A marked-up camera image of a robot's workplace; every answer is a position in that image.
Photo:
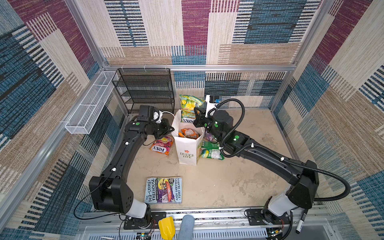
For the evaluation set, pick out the purple berries candy bag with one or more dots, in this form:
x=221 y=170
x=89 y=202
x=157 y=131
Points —
x=210 y=137

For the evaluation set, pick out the green spring tea candy bag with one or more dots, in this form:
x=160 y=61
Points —
x=211 y=150

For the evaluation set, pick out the yellow green Fox's candy bag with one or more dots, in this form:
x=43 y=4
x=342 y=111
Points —
x=188 y=104

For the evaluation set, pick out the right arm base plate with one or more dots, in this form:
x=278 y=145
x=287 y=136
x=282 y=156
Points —
x=256 y=218

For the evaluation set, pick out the treehouse paperback book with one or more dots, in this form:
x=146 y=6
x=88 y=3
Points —
x=163 y=190

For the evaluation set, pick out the yellow plastic scoop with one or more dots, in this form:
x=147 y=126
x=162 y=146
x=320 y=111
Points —
x=167 y=228

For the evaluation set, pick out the pink yellow Fox's candy bag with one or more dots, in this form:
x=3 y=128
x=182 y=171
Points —
x=162 y=145

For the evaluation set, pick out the black marker pen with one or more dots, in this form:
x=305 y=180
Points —
x=301 y=222

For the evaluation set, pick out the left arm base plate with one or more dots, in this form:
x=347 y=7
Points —
x=146 y=223

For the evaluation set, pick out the grey cylinder roll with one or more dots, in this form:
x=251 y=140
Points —
x=186 y=228

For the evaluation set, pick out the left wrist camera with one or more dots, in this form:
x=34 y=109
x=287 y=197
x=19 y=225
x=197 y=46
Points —
x=149 y=114

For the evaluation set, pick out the white paper bag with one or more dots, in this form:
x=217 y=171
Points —
x=187 y=150

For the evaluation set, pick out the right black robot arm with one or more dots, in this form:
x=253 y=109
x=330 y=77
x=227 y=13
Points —
x=303 y=178

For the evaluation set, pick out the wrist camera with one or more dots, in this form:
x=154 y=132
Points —
x=211 y=101
x=149 y=114

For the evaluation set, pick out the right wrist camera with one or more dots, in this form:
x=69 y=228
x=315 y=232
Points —
x=211 y=101

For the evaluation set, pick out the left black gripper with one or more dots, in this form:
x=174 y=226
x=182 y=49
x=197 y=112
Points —
x=166 y=129

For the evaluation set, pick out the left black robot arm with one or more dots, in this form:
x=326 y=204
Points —
x=110 y=192

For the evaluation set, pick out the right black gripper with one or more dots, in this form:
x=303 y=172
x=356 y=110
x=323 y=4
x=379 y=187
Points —
x=200 y=114

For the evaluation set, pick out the white wire mesh basket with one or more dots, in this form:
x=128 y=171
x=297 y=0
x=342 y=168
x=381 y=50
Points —
x=86 y=114

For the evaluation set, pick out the black wire shelf rack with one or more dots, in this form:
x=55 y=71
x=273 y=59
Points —
x=138 y=87

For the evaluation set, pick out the small orange candy bag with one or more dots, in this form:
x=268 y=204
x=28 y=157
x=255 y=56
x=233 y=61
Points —
x=190 y=133

